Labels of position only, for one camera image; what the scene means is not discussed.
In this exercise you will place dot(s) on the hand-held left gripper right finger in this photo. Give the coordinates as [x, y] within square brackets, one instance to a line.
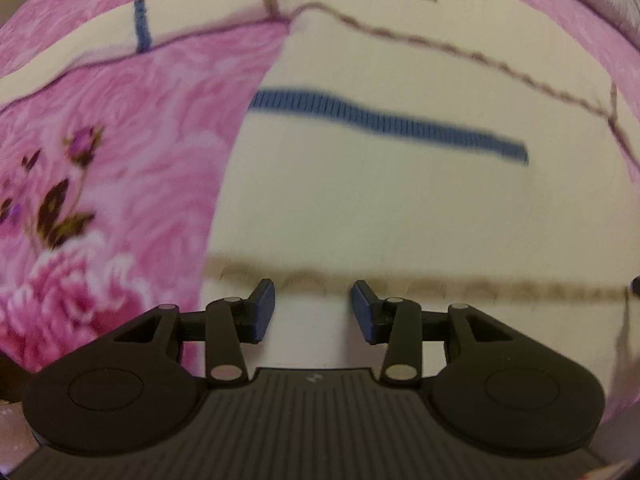
[363, 312]

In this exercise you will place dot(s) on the pink floral blanket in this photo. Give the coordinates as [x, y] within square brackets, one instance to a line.
[125, 185]

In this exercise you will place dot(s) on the cream striped sweater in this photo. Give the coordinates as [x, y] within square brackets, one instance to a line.
[400, 210]

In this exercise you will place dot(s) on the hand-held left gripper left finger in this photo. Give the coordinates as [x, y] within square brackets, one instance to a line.
[262, 310]

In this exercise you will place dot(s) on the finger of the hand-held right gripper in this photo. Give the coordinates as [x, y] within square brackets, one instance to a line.
[636, 286]

